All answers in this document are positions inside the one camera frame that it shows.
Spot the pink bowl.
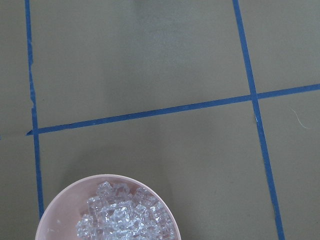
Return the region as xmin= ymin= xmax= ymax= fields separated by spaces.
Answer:
xmin=35 ymin=174 xmax=181 ymax=240

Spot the pile of ice cubes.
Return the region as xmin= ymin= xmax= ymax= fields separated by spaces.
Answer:
xmin=75 ymin=181 xmax=177 ymax=240

